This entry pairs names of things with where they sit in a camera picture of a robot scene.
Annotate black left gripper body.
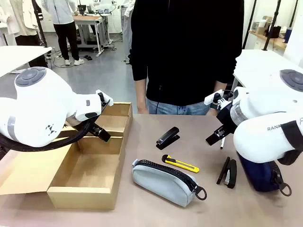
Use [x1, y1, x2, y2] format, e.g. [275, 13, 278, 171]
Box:
[89, 119, 103, 133]

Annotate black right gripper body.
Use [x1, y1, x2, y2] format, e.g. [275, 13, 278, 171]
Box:
[216, 103, 239, 136]

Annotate yellow utility knife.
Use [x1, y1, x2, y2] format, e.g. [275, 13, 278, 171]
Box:
[161, 154, 200, 174]

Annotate black stapler with silver label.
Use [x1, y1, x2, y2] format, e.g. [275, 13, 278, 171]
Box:
[155, 126, 181, 151]

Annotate navy blue pencil case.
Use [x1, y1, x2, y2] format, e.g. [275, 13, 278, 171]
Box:
[237, 152, 292, 197]

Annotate grey zippered pencil case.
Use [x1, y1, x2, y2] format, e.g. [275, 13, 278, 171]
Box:
[131, 158, 208, 208]

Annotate person's right forearm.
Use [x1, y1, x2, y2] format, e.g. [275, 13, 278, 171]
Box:
[134, 79, 149, 109]

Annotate person's left forearm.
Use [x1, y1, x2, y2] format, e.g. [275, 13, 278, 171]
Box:
[214, 80, 228, 95]

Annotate open brown cardboard box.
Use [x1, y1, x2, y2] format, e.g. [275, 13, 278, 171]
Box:
[0, 101, 134, 210]

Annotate black stapler lying sideways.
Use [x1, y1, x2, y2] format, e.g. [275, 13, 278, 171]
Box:
[216, 156, 237, 189]

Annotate person's blue jeans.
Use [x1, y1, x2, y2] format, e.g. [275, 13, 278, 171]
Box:
[146, 97, 212, 116]

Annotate white angular table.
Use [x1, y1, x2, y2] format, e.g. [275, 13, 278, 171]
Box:
[232, 49, 303, 88]

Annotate person's black sweater torso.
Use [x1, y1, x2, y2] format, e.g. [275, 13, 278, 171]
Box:
[129, 0, 245, 106]

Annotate wooden shelf counter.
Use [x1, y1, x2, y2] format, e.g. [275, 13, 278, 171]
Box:
[248, 30, 287, 51]

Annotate black bag on shelf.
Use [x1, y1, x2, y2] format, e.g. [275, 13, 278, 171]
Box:
[268, 25, 282, 39]

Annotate background workbench with wooden top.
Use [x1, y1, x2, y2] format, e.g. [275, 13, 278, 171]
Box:
[71, 4, 117, 57]

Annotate white table with rounded corner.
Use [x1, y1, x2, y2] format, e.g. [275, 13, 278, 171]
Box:
[0, 45, 53, 78]

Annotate bystander in grey trousers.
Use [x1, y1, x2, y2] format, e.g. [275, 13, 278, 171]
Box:
[120, 0, 134, 64]

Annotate bystander in white jacket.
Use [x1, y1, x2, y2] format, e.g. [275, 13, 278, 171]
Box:
[40, 0, 85, 66]

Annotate black tripod stand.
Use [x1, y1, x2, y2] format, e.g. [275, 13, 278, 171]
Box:
[262, 0, 283, 52]

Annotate dark blue bottle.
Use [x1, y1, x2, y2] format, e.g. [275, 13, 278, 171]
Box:
[284, 26, 294, 44]

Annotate black tripod pole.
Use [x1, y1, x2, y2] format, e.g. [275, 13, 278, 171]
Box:
[31, 0, 48, 47]

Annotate bystander in cream coat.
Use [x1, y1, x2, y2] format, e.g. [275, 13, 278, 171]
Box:
[0, 0, 49, 69]

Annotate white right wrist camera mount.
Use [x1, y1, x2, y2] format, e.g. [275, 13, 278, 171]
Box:
[204, 89, 235, 111]

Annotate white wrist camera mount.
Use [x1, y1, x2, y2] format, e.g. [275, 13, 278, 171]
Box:
[204, 89, 235, 111]
[95, 89, 114, 112]

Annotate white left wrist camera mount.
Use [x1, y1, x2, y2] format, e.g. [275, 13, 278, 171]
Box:
[95, 89, 114, 112]

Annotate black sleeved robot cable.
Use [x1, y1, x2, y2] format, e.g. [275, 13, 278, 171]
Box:
[0, 120, 98, 152]

